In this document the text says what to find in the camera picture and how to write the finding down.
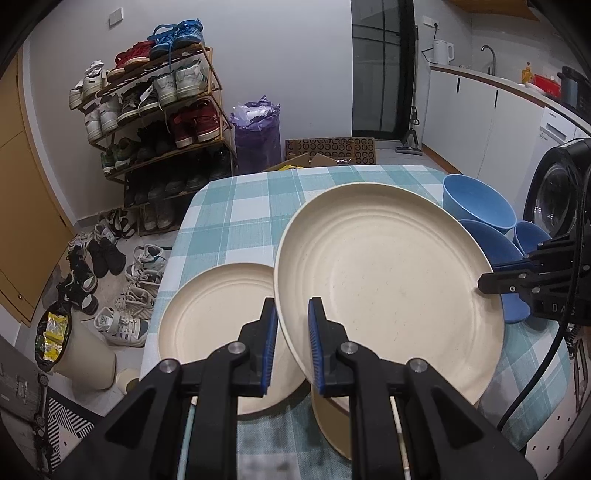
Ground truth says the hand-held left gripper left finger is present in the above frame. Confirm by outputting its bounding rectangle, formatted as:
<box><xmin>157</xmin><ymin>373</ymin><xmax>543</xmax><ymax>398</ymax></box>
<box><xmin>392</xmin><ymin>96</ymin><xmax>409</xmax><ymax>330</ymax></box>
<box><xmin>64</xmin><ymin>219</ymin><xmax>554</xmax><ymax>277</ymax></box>
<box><xmin>53</xmin><ymin>298</ymin><xmax>280</xmax><ymax>480</ymax></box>

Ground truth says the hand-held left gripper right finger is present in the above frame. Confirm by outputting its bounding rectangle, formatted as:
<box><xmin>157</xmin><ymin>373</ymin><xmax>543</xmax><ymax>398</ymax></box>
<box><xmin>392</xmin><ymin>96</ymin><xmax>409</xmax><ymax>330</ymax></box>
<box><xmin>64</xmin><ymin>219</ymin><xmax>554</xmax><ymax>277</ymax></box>
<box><xmin>308</xmin><ymin>298</ymin><xmax>541</xmax><ymax>480</ymax></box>

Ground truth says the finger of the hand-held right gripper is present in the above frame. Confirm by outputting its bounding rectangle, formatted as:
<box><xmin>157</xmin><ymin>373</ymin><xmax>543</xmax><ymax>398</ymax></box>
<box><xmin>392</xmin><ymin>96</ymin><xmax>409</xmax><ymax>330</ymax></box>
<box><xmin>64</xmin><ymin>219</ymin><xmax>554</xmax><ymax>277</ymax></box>
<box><xmin>477</xmin><ymin>265</ymin><xmax>577</xmax><ymax>297</ymax></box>
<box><xmin>492</xmin><ymin>233</ymin><xmax>579</xmax><ymax>274</ymax></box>

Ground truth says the light blue bowl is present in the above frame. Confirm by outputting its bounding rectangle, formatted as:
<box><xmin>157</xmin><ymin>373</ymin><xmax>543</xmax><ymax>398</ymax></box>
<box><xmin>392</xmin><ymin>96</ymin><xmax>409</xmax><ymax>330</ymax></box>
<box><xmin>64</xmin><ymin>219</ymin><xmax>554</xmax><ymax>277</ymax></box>
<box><xmin>442</xmin><ymin>174</ymin><xmax>518</xmax><ymax>234</ymax></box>

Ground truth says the cream plate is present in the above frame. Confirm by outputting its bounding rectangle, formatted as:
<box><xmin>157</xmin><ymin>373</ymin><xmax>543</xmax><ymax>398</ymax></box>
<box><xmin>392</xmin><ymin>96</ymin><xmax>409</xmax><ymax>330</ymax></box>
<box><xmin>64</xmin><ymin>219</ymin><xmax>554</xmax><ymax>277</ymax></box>
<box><xmin>274</xmin><ymin>184</ymin><xmax>505</xmax><ymax>407</ymax></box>
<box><xmin>310</xmin><ymin>383</ymin><xmax>356</xmax><ymax>461</ymax></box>
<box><xmin>158</xmin><ymin>263</ymin><xmax>308</xmax><ymax>415</ymax></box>

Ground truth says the teal checkered tablecloth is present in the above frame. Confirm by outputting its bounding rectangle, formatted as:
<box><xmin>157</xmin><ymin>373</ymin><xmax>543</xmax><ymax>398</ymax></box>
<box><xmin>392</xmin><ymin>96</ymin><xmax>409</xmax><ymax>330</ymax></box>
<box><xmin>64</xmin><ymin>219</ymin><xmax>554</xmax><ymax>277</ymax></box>
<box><xmin>139</xmin><ymin>165</ymin><xmax>571</xmax><ymax>480</ymax></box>

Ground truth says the white washing machine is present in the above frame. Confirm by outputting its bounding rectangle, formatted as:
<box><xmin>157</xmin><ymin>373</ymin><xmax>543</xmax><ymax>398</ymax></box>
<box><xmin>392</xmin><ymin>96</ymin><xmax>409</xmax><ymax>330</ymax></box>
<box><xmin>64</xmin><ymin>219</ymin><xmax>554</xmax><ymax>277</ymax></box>
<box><xmin>524</xmin><ymin>106</ymin><xmax>591</xmax><ymax>241</ymax></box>

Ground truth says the small beige pot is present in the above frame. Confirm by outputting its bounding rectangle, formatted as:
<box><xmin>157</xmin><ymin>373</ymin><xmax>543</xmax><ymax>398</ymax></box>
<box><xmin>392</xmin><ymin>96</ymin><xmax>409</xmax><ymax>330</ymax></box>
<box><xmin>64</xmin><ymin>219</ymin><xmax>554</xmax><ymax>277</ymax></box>
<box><xmin>115</xmin><ymin>368</ymin><xmax>140</xmax><ymax>395</ymax></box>

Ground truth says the scattered pile of sneakers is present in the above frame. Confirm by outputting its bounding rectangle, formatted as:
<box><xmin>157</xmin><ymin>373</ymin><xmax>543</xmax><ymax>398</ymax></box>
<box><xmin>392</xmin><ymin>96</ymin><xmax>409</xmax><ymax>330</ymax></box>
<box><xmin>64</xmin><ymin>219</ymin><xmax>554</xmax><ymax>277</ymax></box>
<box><xmin>55</xmin><ymin>208</ymin><xmax>169</xmax><ymax>349</ymax></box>

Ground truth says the white kitchen base cabinet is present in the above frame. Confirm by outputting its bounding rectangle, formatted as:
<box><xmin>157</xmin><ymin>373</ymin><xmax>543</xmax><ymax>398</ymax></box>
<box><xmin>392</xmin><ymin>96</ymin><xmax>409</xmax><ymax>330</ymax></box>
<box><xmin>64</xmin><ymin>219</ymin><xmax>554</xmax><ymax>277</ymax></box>
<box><xmin>422</xmin><ymin>65</ymin><xmax>548</xmax><ymax>195</ymax></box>

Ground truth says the floor mop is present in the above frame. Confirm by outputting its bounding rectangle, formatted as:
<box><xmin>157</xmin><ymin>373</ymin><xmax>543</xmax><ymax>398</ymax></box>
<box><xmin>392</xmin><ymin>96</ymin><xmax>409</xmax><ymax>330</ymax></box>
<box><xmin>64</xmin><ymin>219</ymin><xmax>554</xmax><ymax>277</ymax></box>
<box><xmin>394</xmin><ymin>28</ymin><xmax>423</xmax><ymax>154</ymax></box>

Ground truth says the red box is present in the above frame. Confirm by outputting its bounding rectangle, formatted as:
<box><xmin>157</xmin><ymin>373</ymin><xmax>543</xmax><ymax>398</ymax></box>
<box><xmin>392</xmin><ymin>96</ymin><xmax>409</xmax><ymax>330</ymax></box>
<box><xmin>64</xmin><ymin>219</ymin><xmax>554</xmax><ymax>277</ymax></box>
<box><xmin>533</xmin><ymin>74</ymin><xmax>561</xmax><ymax>97</ymax></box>

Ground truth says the beige trash bin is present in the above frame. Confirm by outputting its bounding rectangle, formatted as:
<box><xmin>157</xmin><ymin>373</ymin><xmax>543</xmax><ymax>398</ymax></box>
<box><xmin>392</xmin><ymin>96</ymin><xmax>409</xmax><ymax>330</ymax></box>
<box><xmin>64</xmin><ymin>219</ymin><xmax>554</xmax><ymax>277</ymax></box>
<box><xmin>36</xmin><ymin>302</ymin><xmax>117</xmax><ymax>391</ymax></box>

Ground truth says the black pressure cooker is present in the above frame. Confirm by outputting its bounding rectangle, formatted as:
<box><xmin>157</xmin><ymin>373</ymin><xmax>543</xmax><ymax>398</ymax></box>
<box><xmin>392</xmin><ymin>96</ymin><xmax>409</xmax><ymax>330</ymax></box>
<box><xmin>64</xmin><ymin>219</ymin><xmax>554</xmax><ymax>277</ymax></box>
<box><xmin>556</xmin><ymin>66</ymin><xmax>591</xmax><ymax>107</ymax></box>

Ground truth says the cardboard box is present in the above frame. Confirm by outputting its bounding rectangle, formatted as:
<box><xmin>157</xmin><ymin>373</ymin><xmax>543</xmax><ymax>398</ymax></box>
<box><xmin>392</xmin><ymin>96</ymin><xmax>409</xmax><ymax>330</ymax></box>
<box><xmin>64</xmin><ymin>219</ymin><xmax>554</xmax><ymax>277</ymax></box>
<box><xmin>263</xmin><ymin>152</ymin><xmax>342</xmax><ymax>173</ymax></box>

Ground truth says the brown patterned doormat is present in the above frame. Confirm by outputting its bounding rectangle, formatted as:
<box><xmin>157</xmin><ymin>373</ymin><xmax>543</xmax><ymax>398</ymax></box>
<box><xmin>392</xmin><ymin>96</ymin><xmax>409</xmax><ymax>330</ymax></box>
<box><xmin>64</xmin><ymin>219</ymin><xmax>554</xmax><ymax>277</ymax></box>
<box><xmin>284</xmin><ymin>137</ymin><xmax>377</xmax><ymax>165</ymax></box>

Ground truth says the black white patterned rug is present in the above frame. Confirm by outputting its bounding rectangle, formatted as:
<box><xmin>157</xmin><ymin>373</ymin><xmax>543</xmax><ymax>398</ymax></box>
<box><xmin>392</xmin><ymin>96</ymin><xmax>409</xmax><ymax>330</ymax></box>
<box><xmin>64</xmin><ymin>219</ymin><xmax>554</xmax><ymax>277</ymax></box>
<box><xmin>44</xmin><ymin>394</ymin><xmax>105</xmax><ymax>467</ymax></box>

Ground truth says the purple plastic bag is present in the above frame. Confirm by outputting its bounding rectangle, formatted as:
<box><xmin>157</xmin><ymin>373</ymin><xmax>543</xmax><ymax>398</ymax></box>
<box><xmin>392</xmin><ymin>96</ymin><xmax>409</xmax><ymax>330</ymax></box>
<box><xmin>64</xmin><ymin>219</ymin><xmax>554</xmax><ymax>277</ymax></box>
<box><xmin>229</xmin><ymin>95</ymin><xmax>283</xmax><ymax>175</ymax></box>

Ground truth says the white electric kettle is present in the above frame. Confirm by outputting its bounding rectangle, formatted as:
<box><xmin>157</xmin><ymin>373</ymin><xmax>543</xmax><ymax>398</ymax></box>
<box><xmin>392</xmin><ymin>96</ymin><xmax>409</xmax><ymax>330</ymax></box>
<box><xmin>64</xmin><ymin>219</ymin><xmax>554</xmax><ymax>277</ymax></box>
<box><xmin>431</xmin><ymin>39</ymin><xmax>455</xmax><ymax>65</ymax></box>

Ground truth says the black framed glass door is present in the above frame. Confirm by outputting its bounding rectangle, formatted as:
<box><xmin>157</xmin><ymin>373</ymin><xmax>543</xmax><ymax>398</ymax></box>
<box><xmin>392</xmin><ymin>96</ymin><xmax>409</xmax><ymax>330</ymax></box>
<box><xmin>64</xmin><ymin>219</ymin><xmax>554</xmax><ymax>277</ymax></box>
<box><xmin>351</xmin><ymin>0</ymin><xmax>419</xmax><ymax>139</ymax></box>

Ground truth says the wooden shoe rack with shoes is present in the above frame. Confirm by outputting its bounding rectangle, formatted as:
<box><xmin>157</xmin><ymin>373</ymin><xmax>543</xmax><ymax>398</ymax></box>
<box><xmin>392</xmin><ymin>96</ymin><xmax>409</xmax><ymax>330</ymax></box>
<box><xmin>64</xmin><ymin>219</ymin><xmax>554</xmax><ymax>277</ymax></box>
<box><xmin>68</xmin><ymin>18</ymin><xmax>232</xmax><ymax>232</ymax></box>

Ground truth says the yellow wooden wardrobe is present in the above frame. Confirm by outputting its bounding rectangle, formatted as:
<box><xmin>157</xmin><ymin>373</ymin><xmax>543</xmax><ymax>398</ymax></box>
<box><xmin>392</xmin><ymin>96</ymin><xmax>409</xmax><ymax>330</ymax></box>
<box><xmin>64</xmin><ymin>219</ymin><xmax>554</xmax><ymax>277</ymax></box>
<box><xmin>0</xmin><ymin>51</ymin><xmax>75</xmax><ymax>324</ymax></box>

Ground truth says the black cable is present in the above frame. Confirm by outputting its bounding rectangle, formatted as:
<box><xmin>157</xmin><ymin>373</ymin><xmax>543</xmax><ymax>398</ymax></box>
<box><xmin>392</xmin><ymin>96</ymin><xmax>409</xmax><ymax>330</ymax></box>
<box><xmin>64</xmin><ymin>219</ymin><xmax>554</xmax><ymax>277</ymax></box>
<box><xmin>496</xmin><ymin>180</ymin><xmax>591</xmax><ymax>432</ymax></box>

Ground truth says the grey metal frame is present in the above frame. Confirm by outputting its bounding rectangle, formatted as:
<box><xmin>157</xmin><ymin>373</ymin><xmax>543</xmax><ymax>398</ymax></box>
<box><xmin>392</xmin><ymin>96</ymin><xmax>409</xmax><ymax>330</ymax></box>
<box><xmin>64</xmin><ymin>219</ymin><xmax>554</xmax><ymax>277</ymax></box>
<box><xmin>0</xmin><ymin>339</ymin><xmax>51</xmax><ymax>467</ymax></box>

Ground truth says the white wall cabinet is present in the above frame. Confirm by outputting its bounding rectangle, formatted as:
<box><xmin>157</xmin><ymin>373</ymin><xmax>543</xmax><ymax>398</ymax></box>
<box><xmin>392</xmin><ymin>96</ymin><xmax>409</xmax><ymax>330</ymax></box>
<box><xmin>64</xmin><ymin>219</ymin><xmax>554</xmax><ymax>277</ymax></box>
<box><xmin>445</xmin><ymin>0</ymin><xmax>529</xmax><ymax>12</ymax></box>

